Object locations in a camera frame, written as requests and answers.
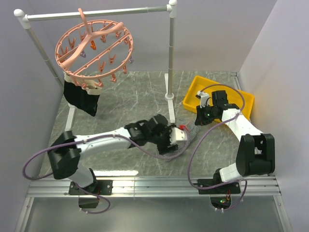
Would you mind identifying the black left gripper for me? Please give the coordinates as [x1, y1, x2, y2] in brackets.
[149, 124, 179, 155]

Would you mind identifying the pink round clip hanger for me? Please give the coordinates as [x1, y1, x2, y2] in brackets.
[55, 9, 134, 87]

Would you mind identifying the black underwear white waistband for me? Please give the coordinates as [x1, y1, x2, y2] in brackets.
[63, 74, 102, 116]

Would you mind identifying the silver clothes rack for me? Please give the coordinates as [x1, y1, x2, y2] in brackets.
[14, 0, 177, 124]

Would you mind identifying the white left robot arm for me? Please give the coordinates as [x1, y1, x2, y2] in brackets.
[48, 115, 185, 194]

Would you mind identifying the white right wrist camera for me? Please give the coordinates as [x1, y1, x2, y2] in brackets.
[196, 90, 211, 108]

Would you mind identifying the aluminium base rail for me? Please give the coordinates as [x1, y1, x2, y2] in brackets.
[27, 176, 281, 198]

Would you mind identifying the yellow plastic tray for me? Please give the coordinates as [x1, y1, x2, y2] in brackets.
[183, 75, 255, 126]

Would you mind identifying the grey striped boxer underwear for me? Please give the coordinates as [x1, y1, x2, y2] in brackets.
[159, 117, 202, 162]

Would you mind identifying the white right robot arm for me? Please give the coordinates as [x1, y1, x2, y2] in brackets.
[195, 90, 275, 193]

